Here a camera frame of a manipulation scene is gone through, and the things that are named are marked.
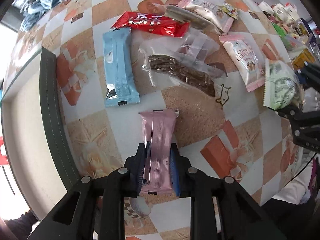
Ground light blue snack bar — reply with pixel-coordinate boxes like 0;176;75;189
103;28;140;107

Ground green white snack bag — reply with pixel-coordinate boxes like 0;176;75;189
263;59;304;111

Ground clear bag brown snack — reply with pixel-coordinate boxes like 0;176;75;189
138;28;227;97

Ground red snack bar wrapper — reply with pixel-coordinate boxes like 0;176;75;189
111;11;189;38

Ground light blue cloth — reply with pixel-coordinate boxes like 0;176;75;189
20;0;66;32

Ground pink snack bar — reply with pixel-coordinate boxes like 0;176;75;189
139;109;180;195

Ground shallow green-rimmed cardboard tray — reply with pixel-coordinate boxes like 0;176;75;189
1;48;80;220

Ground silver grey snack bar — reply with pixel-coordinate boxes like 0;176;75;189
165;5;215;31

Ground colourful cartoon candy packet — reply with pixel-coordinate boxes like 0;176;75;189
221;2;239;20

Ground yellow snack bag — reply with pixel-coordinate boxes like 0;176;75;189
292;49;316;70

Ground pink crispy cranberry packet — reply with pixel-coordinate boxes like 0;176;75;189
219;35;265;92

